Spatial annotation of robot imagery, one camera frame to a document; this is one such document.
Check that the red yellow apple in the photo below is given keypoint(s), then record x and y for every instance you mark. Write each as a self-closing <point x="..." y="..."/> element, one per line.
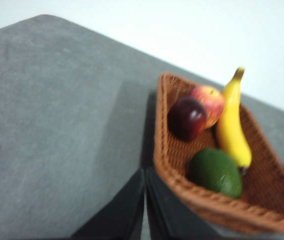
<point x="213" y="105"/>

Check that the dark red plum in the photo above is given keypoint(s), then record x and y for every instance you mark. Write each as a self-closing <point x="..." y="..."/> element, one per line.
<point x="186" y="120"/>

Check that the yellow banana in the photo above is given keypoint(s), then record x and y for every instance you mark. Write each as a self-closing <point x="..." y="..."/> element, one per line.
<point x="232" y="130"/>

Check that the green avocado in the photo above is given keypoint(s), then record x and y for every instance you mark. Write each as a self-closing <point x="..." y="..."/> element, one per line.
<point x="214" y="175"/>

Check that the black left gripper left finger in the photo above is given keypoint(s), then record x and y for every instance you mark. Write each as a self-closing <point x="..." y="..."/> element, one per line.
<point x="121" y="220"/>

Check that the brown wicker basket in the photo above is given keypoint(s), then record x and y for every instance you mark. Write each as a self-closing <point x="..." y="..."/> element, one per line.
<point x="262" y="195"/>

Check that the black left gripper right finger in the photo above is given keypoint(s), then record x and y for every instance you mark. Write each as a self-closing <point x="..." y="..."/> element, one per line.
<point x="166" y="220"/>

